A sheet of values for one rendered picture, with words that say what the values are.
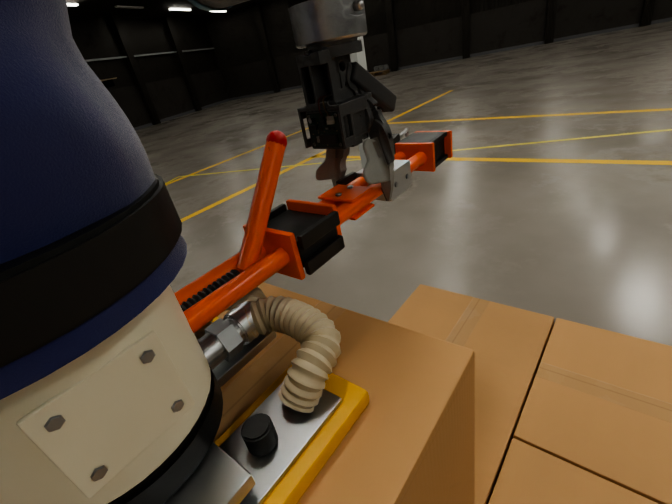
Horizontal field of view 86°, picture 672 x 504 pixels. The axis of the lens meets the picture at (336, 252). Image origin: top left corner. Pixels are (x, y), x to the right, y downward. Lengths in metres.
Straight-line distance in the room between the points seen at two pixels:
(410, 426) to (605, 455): 0.56
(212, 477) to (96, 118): 0.27
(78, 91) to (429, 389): 0.38
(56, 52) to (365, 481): 0.37
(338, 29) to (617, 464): 0.83
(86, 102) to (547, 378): 0.95
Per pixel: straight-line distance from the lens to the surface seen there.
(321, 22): 0.48
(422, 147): 0.67
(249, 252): 0.40
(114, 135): 0.25
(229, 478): 0.34
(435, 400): 0.41
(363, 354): 0.46
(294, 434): 0.37
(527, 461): 0.86
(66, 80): 0.24
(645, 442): 0.94
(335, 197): 0.51
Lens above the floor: 1.27
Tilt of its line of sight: 28 degrees down
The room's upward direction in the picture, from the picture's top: 12 degrees counter-clockwise
